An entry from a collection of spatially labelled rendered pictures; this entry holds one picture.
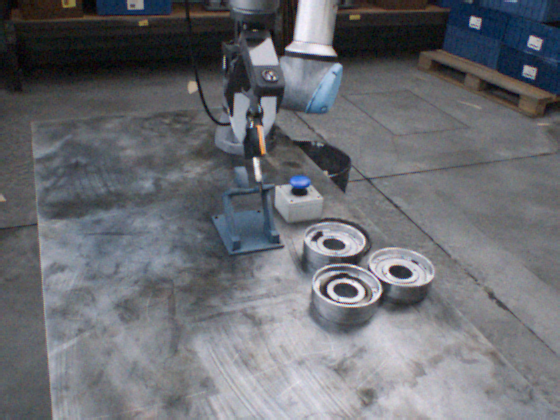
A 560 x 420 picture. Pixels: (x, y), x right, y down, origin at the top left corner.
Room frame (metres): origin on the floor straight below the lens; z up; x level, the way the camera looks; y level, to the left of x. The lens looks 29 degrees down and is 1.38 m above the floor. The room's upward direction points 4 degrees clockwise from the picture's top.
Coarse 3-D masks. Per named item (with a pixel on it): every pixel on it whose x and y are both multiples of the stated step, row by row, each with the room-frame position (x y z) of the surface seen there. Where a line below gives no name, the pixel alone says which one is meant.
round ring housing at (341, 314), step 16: (320, 272) 0.74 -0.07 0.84; (336, 272) 0.76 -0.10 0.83; (352, 272) 0.76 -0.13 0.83; (368, 272) 0.75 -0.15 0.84; (336, 288) 0.73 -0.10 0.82; (352, 288) 0.73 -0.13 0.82; (320, 304) 0.68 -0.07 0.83; (336, 304) 0.67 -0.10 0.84; (368, 304) 0.67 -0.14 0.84; (336, 320) 0.67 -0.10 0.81; (352, 320) 0.66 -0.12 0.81
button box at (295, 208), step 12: (276, 192) 1.00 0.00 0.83; (288, 192) 0.98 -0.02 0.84; (300, 192) 0.98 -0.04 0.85; (312, 192) 0.99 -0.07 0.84; (276, 204) 1.00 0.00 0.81; (288, 204) 0.95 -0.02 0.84; (300, 204) 0.95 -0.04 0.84; (312, 204) 0.96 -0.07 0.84; (288, 216) 0.94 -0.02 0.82; (300, 216) 0.95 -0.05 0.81; (312, 216) 0.96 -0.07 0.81
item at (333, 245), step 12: (312, 228) 0.87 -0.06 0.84; (324, 228) 0.89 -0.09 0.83; (336, 228) 0.89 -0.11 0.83; (348, 228) 0.88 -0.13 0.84; (324, 240) 0.85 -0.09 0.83; (336, 240) 0.86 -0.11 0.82; (360, 240) 0.85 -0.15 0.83; (312, 252) 0.80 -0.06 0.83; (336, 252) 0.82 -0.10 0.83; (360, 252) 0.81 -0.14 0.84; (312, 264) 0.81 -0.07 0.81; (324, 264) 0.79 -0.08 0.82
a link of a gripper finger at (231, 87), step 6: (228, 72) 0.87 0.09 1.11; (234, 72) 0.88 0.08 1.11; (228, 78) 0.87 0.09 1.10; (234, 78) 0.87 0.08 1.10; (228, 84) 0.87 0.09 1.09; (234, 84) 0.87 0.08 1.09; (228, 90) 0.87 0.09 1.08; (234, 90) 0.87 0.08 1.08; (240, 90) 0.87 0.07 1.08; (228, 96) 0.87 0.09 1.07; (234, 96) 0.87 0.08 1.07; (228, 102) 0.87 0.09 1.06; (228, 108) 0.87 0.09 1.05
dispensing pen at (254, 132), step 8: (248, 112) 0.90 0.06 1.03; (248, 120) 0.90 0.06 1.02; (248, 128) 0.87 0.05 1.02; (256, 128) 0.88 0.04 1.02; (248, 136) 0.87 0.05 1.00; (256, 136) 0.87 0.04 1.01; (248, 144) 0.87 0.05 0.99; (256, 144) 0.86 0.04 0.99; (248, 152) 0.87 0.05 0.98; (256, 152) 0.86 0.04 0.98; (256, 160) 0.86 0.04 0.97; (256, 168) 0.86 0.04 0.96; (256, 176) 0.85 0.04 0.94
